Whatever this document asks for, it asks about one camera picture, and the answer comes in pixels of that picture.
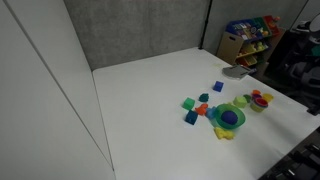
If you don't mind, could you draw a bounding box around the small yellow bowl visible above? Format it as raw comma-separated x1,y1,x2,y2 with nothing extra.
262,93,275,103

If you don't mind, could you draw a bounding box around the large green bowl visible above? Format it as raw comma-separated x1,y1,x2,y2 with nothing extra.
214,103,247,130

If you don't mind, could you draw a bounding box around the large yellow stacking bowl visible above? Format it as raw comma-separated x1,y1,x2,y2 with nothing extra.
249,100,268,113

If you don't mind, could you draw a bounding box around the pink bowl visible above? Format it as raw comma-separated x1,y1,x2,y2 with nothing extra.
254,97,269,108

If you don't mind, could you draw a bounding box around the green cube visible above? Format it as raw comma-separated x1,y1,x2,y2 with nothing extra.
182,97,196,111

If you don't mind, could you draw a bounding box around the dark blue cube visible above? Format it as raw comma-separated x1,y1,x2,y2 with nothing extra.
185,110,199,126

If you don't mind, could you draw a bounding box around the dark teal toy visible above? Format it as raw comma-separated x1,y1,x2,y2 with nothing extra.
198,92,210,103

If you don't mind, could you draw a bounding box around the orange toy figure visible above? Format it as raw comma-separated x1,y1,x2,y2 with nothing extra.
195,103,209,116

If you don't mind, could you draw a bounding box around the light blue toy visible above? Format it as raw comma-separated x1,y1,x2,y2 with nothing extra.
205,106,218,120

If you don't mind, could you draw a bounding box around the dark blue ball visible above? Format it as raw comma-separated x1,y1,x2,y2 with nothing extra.
221,110,239,125

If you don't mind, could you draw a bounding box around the yellow toy figure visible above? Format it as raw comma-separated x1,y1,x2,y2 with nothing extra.
213,126,236,141

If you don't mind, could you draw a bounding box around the grey flat object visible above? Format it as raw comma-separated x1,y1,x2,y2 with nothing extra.
222,64,257,81

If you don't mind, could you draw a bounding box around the black vertical pole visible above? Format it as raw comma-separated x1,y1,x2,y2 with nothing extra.
198,0,214,50

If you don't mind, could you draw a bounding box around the light green block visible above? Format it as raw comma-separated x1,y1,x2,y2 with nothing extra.
233,95,248,109

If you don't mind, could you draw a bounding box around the wooden toy shelf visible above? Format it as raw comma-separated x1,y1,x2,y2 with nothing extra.
216,14,288,74

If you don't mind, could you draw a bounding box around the blue storage bin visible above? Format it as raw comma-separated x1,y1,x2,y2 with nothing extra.
226,19,264,41

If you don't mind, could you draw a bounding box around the green storage bin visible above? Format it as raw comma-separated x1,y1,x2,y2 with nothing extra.
253,17,270,32

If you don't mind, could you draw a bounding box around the red storage bin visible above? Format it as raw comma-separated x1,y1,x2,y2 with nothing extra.
263,14,283,36

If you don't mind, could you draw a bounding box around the black office chair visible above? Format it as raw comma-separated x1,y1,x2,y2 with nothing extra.
283,31,320,116

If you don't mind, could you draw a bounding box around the black equipment frame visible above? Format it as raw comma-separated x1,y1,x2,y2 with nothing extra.
259,131,320,180

